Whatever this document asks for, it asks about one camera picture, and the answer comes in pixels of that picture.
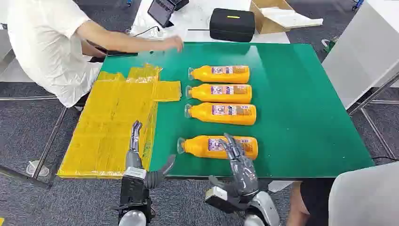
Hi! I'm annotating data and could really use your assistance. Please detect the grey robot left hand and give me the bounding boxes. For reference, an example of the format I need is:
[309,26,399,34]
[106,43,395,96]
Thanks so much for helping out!
[124,121,176,189]

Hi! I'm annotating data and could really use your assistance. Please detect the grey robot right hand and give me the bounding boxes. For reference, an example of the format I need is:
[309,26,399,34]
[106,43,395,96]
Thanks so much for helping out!
[208,133,260,198]

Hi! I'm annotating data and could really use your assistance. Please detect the orange drink bottle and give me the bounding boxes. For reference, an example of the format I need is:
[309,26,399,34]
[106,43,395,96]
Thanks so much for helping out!
[177,135,259,160]
[185,83,253,104]
[188,65,251,84]
[184,103,257,126]

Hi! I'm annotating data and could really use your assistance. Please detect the white table foot block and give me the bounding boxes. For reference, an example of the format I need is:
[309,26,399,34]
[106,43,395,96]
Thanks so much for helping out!
[268,181,294,193]

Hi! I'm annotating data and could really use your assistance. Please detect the yellow sheet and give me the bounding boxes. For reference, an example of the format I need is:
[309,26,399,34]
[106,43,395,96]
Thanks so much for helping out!
[57,64,182,179]

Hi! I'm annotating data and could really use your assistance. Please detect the green table mat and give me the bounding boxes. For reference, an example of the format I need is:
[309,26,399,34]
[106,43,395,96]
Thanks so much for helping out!
[101,42,375,181]

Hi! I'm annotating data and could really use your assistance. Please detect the clear plastic disc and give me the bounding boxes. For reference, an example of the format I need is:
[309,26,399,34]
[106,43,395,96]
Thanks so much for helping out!
[26,160,50,178]

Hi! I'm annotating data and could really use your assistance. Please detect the black smartphone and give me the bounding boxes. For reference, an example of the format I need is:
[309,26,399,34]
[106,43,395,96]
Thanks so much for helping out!
[107,49,138,58]

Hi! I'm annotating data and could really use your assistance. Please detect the person's right hand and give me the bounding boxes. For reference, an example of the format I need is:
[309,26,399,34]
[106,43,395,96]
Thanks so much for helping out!
[162,35,184,53]

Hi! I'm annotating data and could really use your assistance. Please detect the person in grey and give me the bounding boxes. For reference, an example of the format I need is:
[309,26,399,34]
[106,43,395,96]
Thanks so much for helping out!
[286,161,399,226]

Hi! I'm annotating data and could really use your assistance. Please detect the clear plastic bags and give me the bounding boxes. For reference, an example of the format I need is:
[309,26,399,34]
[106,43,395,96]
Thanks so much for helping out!
[129,18,168,41]

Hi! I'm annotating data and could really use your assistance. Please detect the seated person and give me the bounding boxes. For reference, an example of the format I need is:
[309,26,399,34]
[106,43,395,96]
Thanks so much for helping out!
[6,0,184,108]

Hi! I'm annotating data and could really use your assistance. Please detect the black tablet on stand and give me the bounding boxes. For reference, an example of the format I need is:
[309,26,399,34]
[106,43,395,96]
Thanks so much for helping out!
[147,0,177,28]

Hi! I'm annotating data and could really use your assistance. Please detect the black zip case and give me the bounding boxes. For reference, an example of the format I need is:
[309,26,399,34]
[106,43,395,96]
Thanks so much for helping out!
[209,8,256,43]

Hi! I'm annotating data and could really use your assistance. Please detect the brown cardboard box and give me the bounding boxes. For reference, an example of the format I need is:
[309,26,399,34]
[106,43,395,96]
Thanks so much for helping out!
[249,0,324,35]

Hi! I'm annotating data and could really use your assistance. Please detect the green and white floor object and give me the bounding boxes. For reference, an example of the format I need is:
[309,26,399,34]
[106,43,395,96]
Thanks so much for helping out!
[322,36,339,54]

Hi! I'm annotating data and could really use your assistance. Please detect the white foam sheet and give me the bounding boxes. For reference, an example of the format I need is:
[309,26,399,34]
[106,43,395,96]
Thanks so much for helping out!
[260,7,324,29]

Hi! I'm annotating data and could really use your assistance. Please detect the white side table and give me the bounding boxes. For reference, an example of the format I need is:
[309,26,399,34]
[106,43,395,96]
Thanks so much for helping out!
[321,0,399,110]

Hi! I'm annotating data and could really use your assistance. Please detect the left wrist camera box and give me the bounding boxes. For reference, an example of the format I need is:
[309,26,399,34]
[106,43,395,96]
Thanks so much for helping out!
[120,167,147,207]

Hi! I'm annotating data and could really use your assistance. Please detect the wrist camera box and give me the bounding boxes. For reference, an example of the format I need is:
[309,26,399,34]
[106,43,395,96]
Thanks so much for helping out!
[120,167,147,207]
[205,186,241,215]

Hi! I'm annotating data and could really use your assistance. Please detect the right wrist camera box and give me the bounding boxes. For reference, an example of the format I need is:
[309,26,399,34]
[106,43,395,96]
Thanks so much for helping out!
[205,186,241,215]

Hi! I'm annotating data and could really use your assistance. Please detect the thin black cable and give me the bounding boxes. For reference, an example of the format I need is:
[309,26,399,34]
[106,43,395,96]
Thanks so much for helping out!
[126,26,160,40]

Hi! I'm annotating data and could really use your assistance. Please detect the metal side table frame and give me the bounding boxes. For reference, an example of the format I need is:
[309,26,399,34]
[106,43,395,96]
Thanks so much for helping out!
[347,72,399,160]

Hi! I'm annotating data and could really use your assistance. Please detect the black floor cable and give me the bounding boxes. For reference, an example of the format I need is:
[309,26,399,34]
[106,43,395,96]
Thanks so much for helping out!
[371,155,399,163]

